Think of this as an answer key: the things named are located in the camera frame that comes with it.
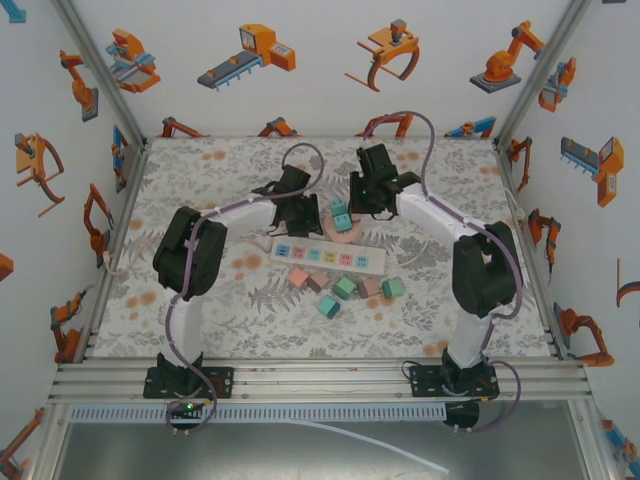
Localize white multi-socket power strip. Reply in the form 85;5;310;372
269;238;389;276

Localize floral patterned tablecloth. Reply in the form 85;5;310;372
92;135;559;360

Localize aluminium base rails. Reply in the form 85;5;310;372
47;360;596;405

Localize black controller box green light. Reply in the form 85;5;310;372
167;399;207;427

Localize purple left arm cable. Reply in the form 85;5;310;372
164;143;325;436

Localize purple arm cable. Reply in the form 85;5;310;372
363;110;524;434
164;143;325;436

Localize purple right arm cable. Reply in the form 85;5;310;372
363;110;524;434

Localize aluminium table side rail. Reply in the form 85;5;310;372
492;139;569;360
74;139;151;362

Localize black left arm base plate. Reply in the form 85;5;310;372
143;366;236;400

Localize white slotted cable duct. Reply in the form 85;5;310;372
69;405;447;422

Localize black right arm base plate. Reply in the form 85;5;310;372
409;363;500;401

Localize aluminium frame post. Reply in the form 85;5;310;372
49;0;150;147
492;0;594;147

